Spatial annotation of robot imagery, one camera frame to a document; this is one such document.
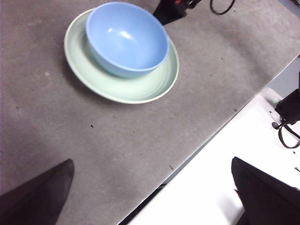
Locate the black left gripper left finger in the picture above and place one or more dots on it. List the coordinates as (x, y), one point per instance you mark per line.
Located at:
(35, 204)

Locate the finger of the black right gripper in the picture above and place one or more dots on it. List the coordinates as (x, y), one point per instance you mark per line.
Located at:
(168, 11)

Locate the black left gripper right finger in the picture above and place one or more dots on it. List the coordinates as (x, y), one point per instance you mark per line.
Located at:
(269, 204)

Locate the blue ribbed bowl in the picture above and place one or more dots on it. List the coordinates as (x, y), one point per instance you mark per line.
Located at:
(126, 47)

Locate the pale green round plate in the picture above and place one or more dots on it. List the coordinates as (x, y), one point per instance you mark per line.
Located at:
(131, 89)

